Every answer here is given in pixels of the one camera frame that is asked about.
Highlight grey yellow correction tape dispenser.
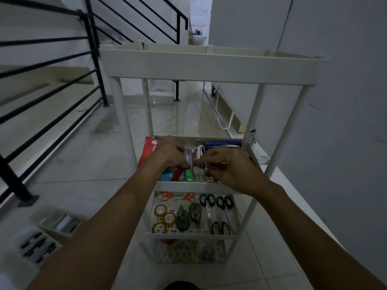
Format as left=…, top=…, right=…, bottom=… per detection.
left=189, top=203, right=202, bottom=229

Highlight white metal floor rack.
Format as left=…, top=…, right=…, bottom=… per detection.
left=202, top=82, right=247, bottom=139

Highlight white plastic shelf cart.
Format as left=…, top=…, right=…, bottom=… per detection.
left=99, top=42, right=325, bottom=266

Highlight person's right hand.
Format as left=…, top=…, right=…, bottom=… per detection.
left=198, top=147, right=271, bottom=197

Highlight person's left forearm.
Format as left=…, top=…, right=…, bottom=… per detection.
left=29, top=158, right=165, bottom=290

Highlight orange handled scissors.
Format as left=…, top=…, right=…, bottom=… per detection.
left=160, top=192, right=196, bottom=203

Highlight white open storage box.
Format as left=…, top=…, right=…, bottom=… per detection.
left=39, top=210, right=88, bottom=239

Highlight black handled scissors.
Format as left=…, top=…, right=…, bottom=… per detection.
left=211, top=221, right=231, bottom=236
left=200, top=194, right=216, bottom=236
left=216, top=196, right=236, bottom=233

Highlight green correction tape dispenser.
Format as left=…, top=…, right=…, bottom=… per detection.
left=176, top=205, right=190, bottom=232

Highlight small clear plastic packet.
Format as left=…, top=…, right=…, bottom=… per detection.
left=184, top=147, right=195, bottom=169

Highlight dark blue flat box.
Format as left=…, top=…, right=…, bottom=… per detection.
left=206, top=141, right=242, bottom=149

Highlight red plastic packet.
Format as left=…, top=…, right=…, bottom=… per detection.
left=138, top=136, right=162, bottom=170

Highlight black silver stapler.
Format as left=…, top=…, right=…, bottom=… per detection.
left=195, top=145, right=212, bottom=172

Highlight person's right forearm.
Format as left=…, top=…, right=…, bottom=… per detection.
left=249, top=180, right=387, bottom=290

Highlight person's left hand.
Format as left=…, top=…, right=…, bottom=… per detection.
left=152, top=135, right=194, bottom=173

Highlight black metal stair railing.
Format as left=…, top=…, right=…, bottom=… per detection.
left=0, top=0, right=189, bottom=207

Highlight white organizer tray with pens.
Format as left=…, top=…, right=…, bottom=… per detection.
left=6, top=225, right=62, bottom=273

